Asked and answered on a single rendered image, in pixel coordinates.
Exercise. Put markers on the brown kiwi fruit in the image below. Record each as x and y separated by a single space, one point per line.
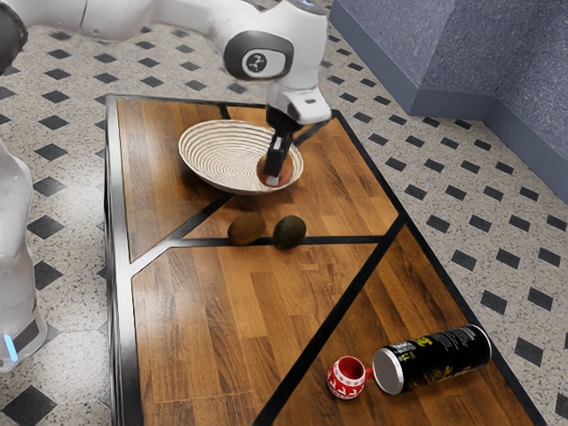
246 230

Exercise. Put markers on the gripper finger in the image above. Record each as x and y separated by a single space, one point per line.
274 162

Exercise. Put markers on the black cylindrical can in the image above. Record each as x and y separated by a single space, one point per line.
437 357

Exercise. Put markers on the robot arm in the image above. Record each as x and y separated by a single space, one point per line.
275 26

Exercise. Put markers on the dark green avocado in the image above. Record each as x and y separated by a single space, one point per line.
289 232

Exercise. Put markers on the reddish orange round fruit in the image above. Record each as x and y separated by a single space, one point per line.
287 171

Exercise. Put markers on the white woven basket bowl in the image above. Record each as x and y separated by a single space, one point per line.
222 151

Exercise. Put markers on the red patterned mug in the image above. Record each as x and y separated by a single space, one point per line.
347 377

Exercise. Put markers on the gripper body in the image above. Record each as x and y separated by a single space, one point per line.
278 124

